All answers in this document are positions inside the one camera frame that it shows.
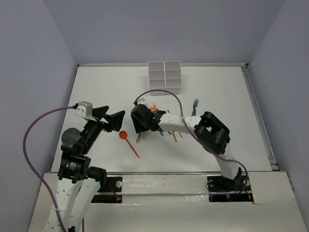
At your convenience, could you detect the orange plastic spoon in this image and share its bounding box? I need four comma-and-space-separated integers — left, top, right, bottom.
119, 130, 140, 158

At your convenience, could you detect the blue plastic fork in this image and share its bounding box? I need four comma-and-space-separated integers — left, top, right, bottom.
191, 99, 198, 116

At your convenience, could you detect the copper metal fork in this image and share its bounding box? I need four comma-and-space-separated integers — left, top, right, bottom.
149, 103, 158, 114

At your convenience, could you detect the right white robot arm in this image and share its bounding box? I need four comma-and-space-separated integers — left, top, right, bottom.
131, 104, 242, 192

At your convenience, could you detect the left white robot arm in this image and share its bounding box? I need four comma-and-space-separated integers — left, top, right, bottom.
34, 101, 125, 232

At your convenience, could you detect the left white divided container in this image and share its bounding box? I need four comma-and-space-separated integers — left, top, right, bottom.
148, 61, 166, 90

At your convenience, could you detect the white divided container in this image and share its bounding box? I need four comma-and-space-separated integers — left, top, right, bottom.
148, 61, 166, 90
164, 60, 182, 95

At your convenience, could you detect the right white divided container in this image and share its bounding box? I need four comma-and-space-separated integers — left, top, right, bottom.
164, 60, 182, 95

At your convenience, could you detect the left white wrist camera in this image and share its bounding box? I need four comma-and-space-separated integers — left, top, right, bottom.
74, 101, 93, 118

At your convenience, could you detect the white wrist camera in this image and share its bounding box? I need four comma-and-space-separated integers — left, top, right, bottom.
74, 101, 93, 118
137, 98, 148, 107

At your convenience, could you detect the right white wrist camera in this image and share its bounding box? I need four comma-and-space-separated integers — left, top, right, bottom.
137, 98, 148, 107

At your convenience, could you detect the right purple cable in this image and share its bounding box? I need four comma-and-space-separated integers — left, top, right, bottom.
134, 89, 249, 201

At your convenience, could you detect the purple cable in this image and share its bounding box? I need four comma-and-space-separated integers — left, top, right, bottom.
22, 105, 85, 232
134, 89, 249, 201

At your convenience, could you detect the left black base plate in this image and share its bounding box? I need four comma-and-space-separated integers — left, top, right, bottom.
91, 176, 123, 203

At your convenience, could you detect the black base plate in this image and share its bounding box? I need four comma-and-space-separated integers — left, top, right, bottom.
205, 175, 254, 203
91, 176, 123, 203

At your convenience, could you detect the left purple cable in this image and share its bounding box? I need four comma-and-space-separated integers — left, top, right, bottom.
22, 105, 85, 232

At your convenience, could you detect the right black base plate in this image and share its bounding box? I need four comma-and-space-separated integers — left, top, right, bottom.
205, 175, 254, 203

